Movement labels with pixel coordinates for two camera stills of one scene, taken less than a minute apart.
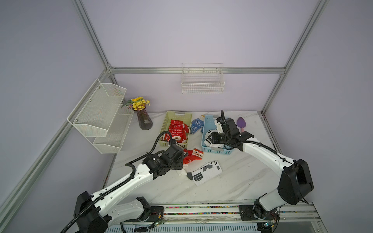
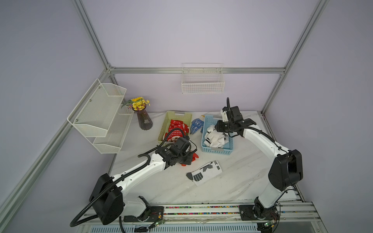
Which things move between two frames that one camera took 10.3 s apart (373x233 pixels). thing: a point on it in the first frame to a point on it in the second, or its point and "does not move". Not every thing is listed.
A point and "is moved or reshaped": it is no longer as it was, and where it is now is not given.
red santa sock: x=178 y=130 does not move
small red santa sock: x=192 y=155 is moved or reshaped
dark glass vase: x=144 y=119 does not move
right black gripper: x=214 y=138 to x=219 y=128
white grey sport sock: x=205 y=173 does not move
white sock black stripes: x=207 y=142 does not move
